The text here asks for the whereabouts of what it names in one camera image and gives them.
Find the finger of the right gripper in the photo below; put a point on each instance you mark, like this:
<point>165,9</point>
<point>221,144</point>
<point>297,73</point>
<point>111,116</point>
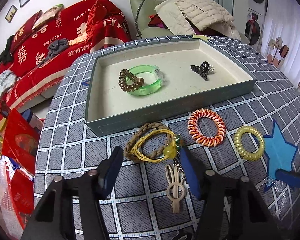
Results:
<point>289,177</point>

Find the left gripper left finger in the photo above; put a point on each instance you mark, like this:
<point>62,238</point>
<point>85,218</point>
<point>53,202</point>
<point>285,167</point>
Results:
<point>53,216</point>

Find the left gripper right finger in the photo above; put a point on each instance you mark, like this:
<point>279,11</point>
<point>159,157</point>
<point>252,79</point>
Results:
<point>249,216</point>

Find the beige rabbit hair clip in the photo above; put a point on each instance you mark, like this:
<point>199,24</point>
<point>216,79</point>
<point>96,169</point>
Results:
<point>176,190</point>

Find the green plastic bangle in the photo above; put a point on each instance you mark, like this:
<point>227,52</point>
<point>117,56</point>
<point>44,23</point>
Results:
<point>152,76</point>

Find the black claw hair clip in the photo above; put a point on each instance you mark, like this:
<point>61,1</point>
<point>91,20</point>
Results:
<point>204,69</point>

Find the silver metal hair clip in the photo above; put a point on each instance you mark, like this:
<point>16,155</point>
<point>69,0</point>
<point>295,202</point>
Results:
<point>181,169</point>

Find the grey-green jewelry tray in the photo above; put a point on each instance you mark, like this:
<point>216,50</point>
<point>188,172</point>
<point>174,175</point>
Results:
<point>109,109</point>

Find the blue star sticker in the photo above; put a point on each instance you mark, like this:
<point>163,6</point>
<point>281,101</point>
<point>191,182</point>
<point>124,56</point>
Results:
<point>279,152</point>

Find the blue checked tablecloth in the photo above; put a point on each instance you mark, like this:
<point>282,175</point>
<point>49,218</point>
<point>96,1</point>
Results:
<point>138,207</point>

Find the red gift bag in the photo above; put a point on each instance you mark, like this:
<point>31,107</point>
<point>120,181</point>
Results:
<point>20,141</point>

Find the slipper rack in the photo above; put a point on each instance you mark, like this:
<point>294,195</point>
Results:
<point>276,52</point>

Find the white green folded cloth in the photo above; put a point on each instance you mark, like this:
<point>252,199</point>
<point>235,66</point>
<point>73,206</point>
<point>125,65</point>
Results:
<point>7,81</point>

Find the red covered sofa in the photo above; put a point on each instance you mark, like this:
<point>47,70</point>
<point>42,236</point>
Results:
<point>39,54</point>

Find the white washing machine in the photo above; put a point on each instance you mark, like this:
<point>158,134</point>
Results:
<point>254,29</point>

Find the white sheer curtain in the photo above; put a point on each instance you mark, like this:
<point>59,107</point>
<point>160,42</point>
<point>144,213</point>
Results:
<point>283,20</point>

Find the grey cloth on sofa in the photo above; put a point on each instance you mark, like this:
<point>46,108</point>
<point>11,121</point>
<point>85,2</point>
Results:
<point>54,49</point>

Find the dark clothes on sofa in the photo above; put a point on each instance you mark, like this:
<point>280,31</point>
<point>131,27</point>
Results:
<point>6,55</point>

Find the yellow-green star sticker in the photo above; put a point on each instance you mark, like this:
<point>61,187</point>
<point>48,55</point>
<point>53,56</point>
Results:
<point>201,37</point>

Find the red cushion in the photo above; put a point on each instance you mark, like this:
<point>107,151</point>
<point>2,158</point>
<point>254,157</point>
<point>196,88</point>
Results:
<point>24,31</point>

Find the beige down jacket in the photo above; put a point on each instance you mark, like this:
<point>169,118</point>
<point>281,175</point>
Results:
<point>181,15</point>

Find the portrait print pillow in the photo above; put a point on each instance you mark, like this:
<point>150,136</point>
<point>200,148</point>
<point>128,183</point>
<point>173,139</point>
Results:
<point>48,15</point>

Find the small photo frame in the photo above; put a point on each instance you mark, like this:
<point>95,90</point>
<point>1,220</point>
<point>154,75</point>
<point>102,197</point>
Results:
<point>11,13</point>

